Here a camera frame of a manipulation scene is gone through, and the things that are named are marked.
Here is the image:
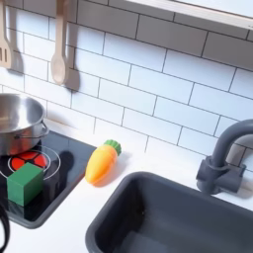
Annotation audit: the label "green block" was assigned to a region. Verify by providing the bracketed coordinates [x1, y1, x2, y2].
[6, 162, 45, 208]

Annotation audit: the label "orange toy carrot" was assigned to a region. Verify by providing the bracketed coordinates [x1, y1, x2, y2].
[84, 138, 123, 186]

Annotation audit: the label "black stove top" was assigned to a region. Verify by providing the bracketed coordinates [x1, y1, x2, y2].
[0, 129, 97, 230]

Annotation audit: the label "wooden spoon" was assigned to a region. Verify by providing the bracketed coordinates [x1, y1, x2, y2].
[50, 0, 69, 86]

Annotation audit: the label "grey sink basin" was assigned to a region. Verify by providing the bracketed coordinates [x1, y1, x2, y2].
[85, 171, 253, 253]

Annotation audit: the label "grey tap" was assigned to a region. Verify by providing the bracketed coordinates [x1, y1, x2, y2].
[196, 119, 253, 196]

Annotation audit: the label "steel pot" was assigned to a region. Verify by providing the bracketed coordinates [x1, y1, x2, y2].
[0, 93, 50, 157]

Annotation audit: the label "white shelf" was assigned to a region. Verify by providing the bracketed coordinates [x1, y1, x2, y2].
[126, 0, 253, 31]

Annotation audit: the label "wooden slotted spatula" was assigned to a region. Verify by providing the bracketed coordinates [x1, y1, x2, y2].
[0, 0, 13, 69]

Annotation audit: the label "thin black cable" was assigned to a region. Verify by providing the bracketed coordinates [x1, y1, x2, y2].
[0, 201, 11, 253]

